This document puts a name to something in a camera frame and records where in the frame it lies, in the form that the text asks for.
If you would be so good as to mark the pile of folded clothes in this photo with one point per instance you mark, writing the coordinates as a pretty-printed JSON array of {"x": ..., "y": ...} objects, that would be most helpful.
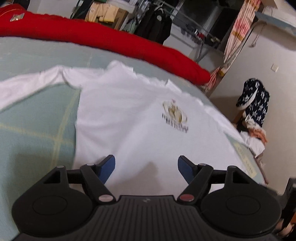
[{"x": 253, "y": 135}]

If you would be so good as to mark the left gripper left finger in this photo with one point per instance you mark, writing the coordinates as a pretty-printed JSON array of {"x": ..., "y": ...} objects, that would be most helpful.
[{"x": 94, "y": 177}]

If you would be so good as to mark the black hanging jacket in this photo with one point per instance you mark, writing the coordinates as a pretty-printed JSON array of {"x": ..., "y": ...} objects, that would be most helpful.
[{"x": 155, "y": 25}]

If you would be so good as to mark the yellow hanging garment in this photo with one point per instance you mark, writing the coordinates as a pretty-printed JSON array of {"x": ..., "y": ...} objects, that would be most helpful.
[{"x": 102, "y": 12}]

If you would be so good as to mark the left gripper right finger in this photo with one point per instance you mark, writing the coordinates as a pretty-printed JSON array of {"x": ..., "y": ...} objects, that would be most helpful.
[{"x": 197, "y": 178}]

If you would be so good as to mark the red quilt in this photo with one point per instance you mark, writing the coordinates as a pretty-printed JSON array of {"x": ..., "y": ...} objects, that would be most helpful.
[{"x": 17, "y": 22}]

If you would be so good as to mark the teal plaid bed blanket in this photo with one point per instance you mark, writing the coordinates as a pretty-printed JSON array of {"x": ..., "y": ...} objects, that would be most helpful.
[{"x": 38, "y": 133}]

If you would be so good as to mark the metal drying rack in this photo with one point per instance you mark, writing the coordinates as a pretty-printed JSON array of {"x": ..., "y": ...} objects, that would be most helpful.
[{"x": 191, "y": 24}]

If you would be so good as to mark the white t-shirt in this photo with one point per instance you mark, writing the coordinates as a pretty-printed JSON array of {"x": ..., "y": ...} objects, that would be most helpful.
[{"x": 146, "y": 124}]

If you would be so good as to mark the navy star-patterned garment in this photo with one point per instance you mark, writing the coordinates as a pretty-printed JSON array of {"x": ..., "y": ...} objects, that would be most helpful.
[{"x": 254, "y": 101}]

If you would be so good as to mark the pink striped curtain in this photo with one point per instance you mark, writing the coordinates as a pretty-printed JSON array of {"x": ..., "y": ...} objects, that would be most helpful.
[{"x": 235, "y": 41}]

